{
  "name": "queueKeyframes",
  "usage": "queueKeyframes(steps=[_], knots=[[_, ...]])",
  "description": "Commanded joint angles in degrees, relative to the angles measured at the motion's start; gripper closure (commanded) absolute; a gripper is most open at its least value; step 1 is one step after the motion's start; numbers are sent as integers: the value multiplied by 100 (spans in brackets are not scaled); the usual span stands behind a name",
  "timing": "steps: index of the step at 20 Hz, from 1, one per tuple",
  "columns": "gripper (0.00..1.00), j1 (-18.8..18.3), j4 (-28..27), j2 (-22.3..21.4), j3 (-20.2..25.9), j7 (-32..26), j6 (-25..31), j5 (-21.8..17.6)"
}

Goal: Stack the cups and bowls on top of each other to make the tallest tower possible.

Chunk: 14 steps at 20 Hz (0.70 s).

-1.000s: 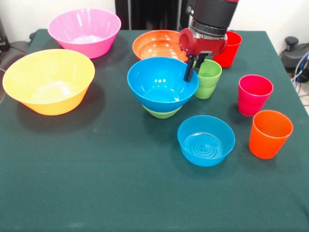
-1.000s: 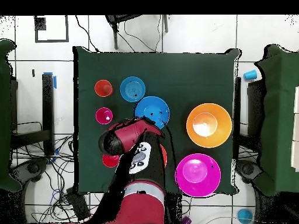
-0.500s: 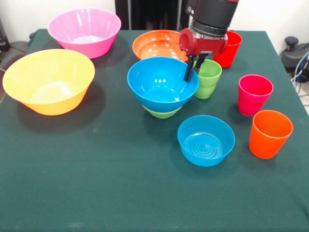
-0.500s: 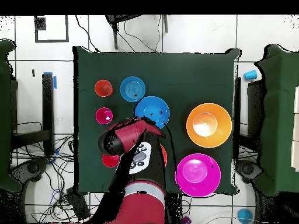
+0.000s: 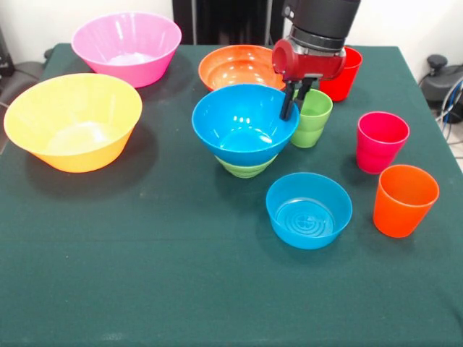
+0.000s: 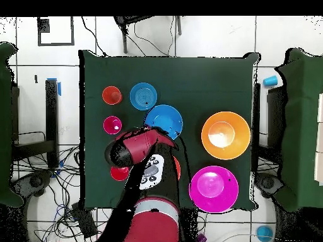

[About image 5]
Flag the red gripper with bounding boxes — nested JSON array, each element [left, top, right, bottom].
[[271, 38, 347, 121]]

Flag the small ringed blue bowl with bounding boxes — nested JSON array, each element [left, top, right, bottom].
[[266, 172, 354, 250]]

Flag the red plastic cup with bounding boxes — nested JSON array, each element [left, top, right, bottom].
[[318, 46, 364, 103]]

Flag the magenta plastic cup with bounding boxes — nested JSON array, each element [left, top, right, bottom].
[[355, 111, 411, 175]]

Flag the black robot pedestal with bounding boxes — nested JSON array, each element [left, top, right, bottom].
[[172, 0, 286, 46]]

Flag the green plastic cup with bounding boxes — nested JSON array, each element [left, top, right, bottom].
[[290, 88, 334, 149]]

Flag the small green plastic bowl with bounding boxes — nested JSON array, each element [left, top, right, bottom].
[[213, 153, 280, 179]]

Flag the large yellow-orange plastic bowl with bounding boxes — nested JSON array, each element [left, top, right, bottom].
[[3, 72, 143, 174]]

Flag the large smooth blue bowl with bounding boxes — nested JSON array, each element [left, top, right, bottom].
[[191, 83, 300, 160]]

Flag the orange plastic cup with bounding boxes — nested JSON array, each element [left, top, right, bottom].
[[373, 164, 441, 239]]

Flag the large pink plastic bowl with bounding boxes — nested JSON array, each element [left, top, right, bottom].
[[71, 11, 183, 89]]

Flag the orange-red plastic bowl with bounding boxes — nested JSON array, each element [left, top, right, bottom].
[[197, 44, 286, 92]]

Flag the tangle of cables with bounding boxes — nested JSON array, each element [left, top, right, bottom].
[[436, 81, 463, 145]]

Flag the dark green tablecloth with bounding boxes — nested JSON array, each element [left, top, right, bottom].
[[0, 43, 463, 347]]

